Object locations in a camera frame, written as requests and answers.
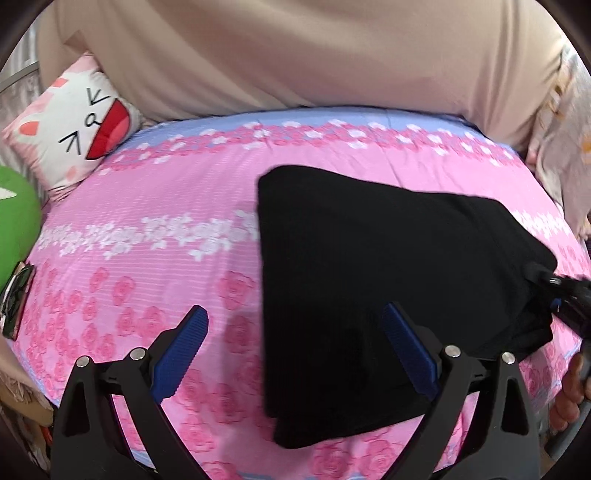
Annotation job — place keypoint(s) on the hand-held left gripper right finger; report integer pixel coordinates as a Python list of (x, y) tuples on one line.
[(408, 350)]

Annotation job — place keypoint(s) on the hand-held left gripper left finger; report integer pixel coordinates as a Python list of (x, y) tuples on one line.
[(182, 344)]

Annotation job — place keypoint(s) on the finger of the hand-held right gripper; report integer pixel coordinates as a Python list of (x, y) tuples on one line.
[(565, 295)]

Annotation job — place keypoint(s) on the black pants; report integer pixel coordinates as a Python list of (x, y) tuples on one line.
[(369, 277)]

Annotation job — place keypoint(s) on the person's right hand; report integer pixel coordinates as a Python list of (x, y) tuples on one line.
[(570, 397)]

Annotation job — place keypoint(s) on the pale floral cloth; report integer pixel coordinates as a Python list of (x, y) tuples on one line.
[(565, 147)]

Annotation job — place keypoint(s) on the pink floral bedsheet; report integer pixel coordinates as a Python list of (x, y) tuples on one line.
[(161, 194)]

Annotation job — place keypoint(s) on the beige patterned cloth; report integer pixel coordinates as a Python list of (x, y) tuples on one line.
[(21, 387)]

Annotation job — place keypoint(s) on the dark phone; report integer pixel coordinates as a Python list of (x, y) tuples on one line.
[(18, 300)]

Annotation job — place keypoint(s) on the green plush toy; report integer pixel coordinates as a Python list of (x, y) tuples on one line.
[(16, 221)]

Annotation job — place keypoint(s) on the white cat face pillow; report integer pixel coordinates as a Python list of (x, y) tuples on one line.
[(60, 124)]

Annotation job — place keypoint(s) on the white sheer curtain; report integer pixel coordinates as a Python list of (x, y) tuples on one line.
[(18, 87)]

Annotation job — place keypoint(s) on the beige curtain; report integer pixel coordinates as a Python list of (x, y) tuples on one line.
[(300, 50)]

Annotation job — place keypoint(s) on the grey metal rail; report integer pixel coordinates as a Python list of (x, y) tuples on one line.
[(18, 76)]

